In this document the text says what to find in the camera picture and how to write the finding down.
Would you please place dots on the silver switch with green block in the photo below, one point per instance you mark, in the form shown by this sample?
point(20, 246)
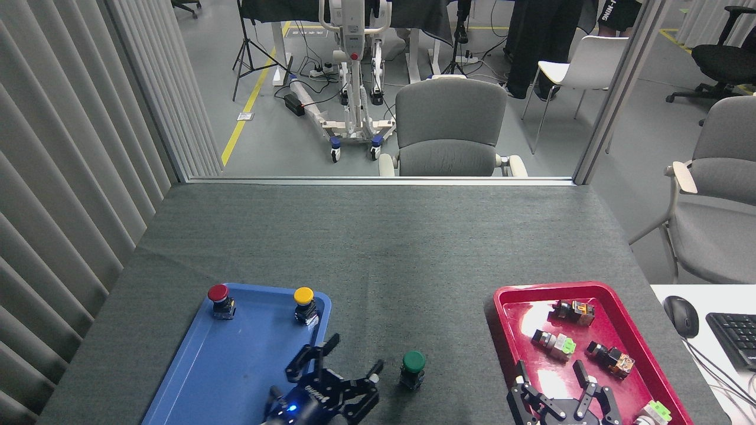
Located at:
point(555, 345)

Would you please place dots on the red plastic tray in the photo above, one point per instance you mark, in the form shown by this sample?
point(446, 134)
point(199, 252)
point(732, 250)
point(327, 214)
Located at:
point(522, 319)

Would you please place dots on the black keyboard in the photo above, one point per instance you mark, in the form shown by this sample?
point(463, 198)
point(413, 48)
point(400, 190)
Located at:
point(735, 339)

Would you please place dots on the black office chair base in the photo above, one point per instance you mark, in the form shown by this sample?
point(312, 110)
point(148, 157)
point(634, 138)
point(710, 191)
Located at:
point(186, 6)

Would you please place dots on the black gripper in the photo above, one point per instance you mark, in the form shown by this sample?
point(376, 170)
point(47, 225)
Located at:
point(568, 414)
point(310, 404)

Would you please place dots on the black tripod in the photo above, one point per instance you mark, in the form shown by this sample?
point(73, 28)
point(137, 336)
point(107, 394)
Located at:
point(247, 50)

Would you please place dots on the black office chair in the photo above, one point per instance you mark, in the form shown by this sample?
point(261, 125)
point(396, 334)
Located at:
point(723, 62)

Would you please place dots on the yellow push button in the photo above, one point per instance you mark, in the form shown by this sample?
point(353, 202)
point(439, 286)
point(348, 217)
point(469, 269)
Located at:
point(303, 295)

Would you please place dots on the red push button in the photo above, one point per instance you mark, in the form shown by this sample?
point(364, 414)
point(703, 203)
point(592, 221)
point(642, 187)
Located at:
point(218, 293)

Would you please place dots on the black computer mouse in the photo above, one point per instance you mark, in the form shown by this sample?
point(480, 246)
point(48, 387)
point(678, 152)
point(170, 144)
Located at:
point(681, 316)

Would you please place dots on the black switch with orange block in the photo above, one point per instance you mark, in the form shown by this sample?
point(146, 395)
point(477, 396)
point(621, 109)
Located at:
point(614, 359)

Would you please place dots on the white plastic chair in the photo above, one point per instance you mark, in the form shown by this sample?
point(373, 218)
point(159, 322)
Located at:
point(590, 62)

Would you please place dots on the blue plastic tray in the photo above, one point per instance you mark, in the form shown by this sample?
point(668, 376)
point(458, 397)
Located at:
point(236, 354)

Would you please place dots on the white power strip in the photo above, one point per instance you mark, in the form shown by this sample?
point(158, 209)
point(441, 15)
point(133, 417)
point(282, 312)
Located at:
point(321, 72)

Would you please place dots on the black camera stand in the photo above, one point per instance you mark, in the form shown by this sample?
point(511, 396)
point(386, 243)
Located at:
point(459, 35)

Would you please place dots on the black and orange switch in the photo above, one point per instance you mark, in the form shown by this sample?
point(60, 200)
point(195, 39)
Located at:
point(574, 311)

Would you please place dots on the white desk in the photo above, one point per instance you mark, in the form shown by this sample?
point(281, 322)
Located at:
point(726, 395)

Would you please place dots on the person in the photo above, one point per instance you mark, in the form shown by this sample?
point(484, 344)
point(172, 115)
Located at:
point(537, 41)
point(617, 15)

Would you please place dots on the black power adapter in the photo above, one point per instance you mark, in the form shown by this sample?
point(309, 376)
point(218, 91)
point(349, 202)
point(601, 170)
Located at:
point(293, 104)

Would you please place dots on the white and green switch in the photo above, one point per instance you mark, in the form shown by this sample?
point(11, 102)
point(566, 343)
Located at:
point(655, 411)

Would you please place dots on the silver post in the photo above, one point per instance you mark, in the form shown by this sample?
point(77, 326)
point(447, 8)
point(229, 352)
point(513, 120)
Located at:
point(617, 88)

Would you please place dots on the grey chair with cream armrests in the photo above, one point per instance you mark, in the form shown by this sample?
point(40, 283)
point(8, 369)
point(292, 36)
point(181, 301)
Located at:
point(720, 200)
point(449, 118)

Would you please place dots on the white stand on wheels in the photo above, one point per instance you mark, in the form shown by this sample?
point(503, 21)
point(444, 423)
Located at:
point(353, 77)

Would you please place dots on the green push button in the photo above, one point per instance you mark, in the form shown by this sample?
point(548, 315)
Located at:
point(413, 360)

